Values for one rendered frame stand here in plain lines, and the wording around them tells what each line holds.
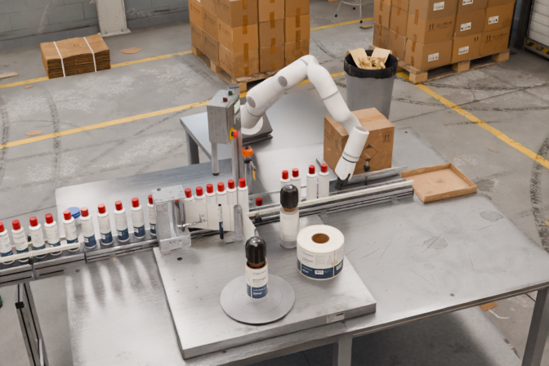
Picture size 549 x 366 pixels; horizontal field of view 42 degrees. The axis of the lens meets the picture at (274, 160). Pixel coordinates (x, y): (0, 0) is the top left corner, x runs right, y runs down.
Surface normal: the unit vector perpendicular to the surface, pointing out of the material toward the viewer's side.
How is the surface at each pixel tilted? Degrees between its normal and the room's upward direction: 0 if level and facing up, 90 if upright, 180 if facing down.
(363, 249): 0
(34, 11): 90
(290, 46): 88
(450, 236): 0
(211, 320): 0
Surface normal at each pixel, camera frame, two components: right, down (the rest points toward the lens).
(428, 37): 0.43, 0.46
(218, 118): -0.29, 0.48
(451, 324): -0.03, -0.87
